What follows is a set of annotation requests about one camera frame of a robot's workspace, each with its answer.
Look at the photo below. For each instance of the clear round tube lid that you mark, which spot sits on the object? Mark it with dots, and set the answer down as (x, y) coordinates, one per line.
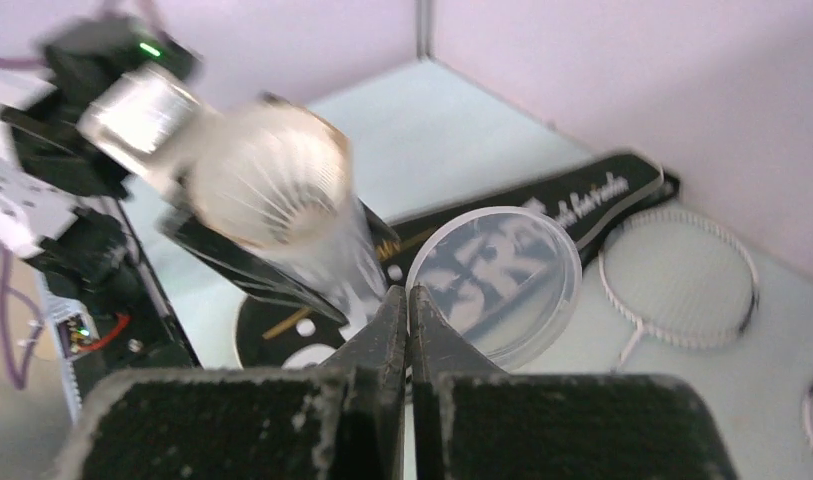
(507, 279)

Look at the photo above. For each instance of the black racket bag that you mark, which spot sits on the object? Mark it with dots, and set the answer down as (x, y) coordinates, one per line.
(585, 201)

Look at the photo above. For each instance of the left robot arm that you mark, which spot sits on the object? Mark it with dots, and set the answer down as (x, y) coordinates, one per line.
(86, 57)

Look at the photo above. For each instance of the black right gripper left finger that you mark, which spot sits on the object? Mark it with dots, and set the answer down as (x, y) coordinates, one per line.
(342, 419)

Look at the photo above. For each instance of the white shuttlecock tube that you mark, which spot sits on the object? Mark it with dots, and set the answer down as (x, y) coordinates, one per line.
(272, 178)

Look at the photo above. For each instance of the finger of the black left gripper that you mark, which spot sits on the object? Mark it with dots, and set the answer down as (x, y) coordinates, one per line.
(252, 275)

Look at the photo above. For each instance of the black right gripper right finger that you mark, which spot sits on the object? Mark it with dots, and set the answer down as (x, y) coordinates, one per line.
(474, 421)

